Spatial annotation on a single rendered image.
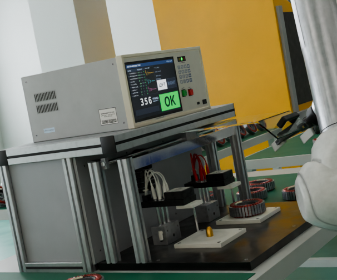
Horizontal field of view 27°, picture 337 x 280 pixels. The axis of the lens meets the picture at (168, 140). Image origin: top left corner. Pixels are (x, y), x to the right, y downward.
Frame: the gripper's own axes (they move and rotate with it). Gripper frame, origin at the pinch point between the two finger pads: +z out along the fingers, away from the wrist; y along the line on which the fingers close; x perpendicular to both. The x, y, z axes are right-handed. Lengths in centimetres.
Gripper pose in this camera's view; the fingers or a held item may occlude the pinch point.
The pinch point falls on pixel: (289, 142)
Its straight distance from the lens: 243.5
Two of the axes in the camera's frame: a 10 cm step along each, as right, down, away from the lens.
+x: -4.3, -8.4, 3.4
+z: -3.8, 5.1, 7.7
